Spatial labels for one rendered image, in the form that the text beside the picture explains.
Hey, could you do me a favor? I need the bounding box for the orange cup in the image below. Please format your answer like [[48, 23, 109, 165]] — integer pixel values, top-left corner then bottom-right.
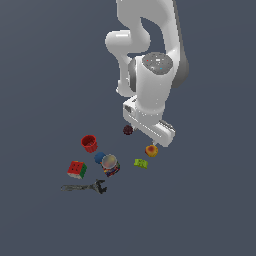
[[144, 144, 159, 158]]

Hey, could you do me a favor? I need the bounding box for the colourful printed can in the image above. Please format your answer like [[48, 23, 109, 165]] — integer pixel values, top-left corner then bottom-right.
[[101, 154, 121, 178]]

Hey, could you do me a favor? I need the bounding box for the red plastic cup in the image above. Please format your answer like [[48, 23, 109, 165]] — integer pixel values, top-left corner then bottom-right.
[[80, 134, 99, 154]]

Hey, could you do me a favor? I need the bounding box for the dark red berry ball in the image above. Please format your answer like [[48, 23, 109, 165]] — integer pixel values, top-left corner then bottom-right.
[[122, 124, 134, 136]]

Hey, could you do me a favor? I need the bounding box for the dark metal wrench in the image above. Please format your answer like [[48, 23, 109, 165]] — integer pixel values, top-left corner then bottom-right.
[[60, 179, 108, 195]]

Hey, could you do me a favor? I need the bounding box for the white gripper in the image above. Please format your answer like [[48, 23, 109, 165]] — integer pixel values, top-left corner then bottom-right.
[[122, 95, 177, 148]]

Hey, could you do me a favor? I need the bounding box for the Rubik's cube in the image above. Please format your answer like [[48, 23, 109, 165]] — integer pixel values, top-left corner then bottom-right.
[[67, 160, 88, 180]]

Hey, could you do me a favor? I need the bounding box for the small green toy block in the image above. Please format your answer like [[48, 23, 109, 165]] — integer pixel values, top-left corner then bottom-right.
[[133, 158, 149, 170]]

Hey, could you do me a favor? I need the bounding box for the small blue ball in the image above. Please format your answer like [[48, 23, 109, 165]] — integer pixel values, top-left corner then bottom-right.
[[93, 151, 107, 165]]

